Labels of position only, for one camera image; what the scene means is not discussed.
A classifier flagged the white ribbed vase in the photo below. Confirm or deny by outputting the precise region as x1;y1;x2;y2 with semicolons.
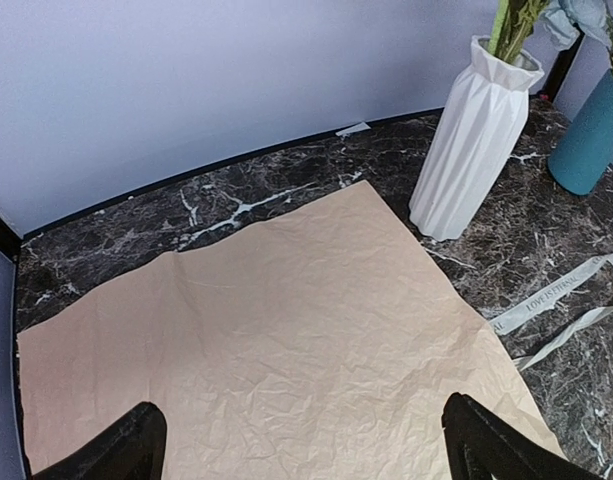
409;36;544;241

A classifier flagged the black left frame post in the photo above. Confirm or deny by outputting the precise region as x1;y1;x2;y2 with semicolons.
0;217;22;263

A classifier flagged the white printed ribbon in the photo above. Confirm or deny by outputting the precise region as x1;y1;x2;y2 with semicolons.
488;252;613;371

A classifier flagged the pink white rose stem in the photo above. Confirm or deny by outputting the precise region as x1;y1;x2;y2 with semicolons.
487;0;550;64

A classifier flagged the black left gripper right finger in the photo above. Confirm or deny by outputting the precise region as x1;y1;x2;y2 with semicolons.
441;392;597;480

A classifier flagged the peach wrapping paper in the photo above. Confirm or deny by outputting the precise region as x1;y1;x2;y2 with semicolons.
18;181;560;479

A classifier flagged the black frame post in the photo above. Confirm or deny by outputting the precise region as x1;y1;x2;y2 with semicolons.
0;217;22;263
537;32;585;103

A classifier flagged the white tape scrap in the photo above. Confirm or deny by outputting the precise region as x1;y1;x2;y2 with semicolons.
335;122;371;138

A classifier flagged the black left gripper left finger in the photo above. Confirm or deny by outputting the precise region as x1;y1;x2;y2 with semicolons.
33;402;167;479

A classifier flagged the light blue peony stem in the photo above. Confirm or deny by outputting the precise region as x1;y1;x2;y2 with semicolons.
540;0;610;51

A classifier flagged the blue ceramic vase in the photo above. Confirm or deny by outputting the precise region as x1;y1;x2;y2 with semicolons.
547;70;613;196

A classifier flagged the black right frame post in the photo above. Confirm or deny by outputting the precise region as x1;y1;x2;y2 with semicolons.
537;32;585;103

